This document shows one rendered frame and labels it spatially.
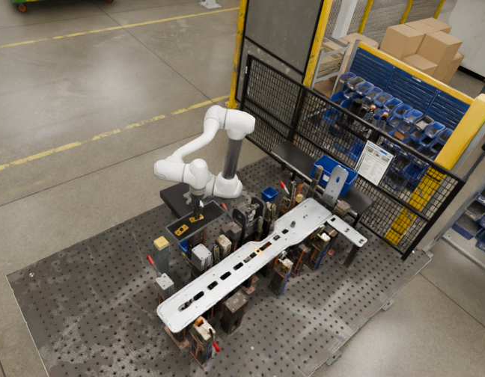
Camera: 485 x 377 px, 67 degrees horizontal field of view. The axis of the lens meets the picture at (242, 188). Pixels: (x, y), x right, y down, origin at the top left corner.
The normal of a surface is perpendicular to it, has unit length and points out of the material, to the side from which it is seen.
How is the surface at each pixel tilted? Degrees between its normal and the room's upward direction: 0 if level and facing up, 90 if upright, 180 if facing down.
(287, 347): 0
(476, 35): 90
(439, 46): 90
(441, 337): 0
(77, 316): 0
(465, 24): 90
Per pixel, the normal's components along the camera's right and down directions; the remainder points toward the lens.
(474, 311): 0.12, -0.70
